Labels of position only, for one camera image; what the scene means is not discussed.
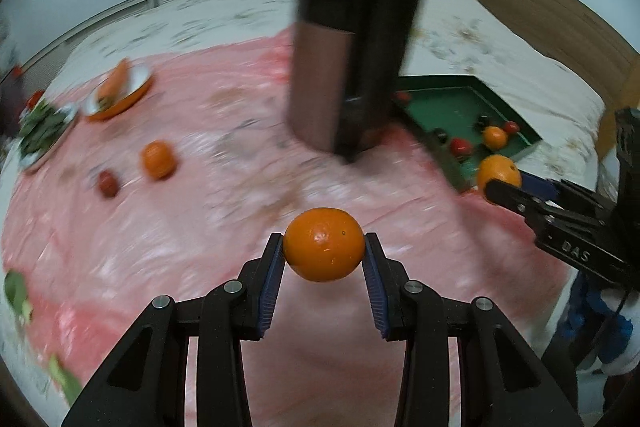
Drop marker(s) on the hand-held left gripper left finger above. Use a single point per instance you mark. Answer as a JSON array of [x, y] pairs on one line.
[[270, 282]]

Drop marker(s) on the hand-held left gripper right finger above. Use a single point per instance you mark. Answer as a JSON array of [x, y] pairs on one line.
[[374, 282]]

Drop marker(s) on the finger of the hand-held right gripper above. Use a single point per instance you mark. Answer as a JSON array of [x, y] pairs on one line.
[[510, 197], [542, 188]]

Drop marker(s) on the large orange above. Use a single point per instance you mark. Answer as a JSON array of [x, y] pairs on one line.
[[325, 244]]

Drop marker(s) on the red jujube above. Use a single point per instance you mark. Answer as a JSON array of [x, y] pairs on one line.
[[401, 96], [460, 146], [511, 127], [107, 184]]

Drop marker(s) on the dark brown chestnut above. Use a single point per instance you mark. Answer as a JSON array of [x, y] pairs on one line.
[[440, 136], [481, 124]]

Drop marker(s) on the green metal tray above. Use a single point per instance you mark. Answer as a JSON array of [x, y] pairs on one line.
[[440, 112]]

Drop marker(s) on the pink plastic sheet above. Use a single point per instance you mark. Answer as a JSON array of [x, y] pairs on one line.
[[200, 232]]

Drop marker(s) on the floral blanket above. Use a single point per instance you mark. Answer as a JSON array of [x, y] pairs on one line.
[[475, 42]]

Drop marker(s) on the tall brown and black box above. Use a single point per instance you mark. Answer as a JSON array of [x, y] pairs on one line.
[[320, 72]]

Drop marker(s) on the green leaf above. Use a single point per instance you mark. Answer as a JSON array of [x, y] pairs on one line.
[[67, 379], [17, 292]]

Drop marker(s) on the orange rimmed bowl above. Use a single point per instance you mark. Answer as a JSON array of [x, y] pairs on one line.
[[127, 99]]

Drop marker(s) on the carrot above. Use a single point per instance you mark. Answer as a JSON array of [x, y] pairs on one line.
[[115, 82]]

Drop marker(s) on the white plate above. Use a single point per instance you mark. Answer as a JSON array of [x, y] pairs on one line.
[[35, 159]]

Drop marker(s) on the green leafy vegetable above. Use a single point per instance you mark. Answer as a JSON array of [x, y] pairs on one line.
[[45, 129]]

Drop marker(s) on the red tomato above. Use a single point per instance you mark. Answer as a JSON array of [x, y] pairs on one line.
[[35, 98]]

